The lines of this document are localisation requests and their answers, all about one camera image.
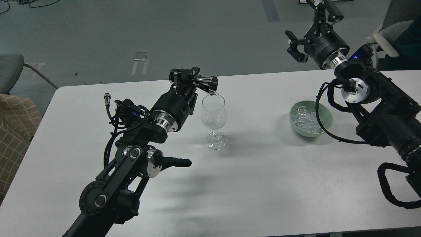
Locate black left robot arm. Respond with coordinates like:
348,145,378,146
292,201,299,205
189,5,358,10
64,67,218,237

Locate person in teal sweater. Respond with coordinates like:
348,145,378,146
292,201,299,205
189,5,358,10
383,16,421,70

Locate steel double jigger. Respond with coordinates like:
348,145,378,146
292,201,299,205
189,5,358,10
192,76,218,95

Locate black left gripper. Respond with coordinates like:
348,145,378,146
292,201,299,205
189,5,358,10
150,66,201,133

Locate black floor cables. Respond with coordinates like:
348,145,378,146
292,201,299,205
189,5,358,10
0,0,60,14

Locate beige checkered cushion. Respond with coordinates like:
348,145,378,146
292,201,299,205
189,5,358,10
0,94,42,203

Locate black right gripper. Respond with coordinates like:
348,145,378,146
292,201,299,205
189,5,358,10
285,0,349,69

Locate pile of ice cubes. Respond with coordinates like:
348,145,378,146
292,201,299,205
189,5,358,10
290,106,324,137

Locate clear wine glass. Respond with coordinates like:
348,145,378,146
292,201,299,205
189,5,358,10
201,93,228,150

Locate grey office chair right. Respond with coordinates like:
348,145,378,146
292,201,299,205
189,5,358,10
366,0,421,68

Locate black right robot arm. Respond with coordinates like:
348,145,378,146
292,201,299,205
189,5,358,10
285,0,421,209

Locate green bowl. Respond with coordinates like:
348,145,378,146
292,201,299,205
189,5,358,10
289,100,333,137

